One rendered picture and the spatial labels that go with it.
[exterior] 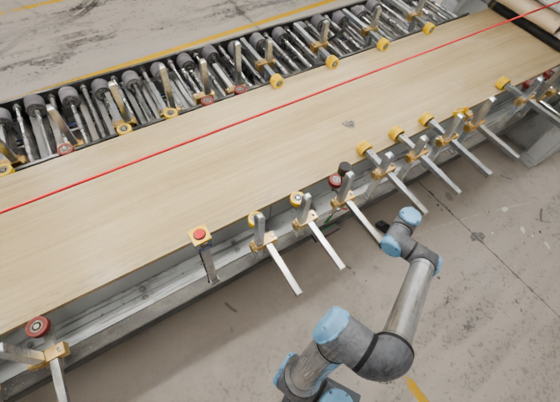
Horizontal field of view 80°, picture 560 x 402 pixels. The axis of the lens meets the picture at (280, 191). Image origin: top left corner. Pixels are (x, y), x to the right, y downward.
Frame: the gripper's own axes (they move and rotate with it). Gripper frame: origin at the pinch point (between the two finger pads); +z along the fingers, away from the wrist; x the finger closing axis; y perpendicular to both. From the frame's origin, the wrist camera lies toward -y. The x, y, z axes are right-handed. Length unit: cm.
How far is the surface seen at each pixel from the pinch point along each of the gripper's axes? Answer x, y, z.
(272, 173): -29, -62, -9
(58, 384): -150, -18, -1
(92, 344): -140, -31, 12
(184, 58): -32, -181, -8
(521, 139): 237, -35, 73
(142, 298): -115, -43, 19
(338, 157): 10, -54, -9
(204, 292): -87, -28, 12
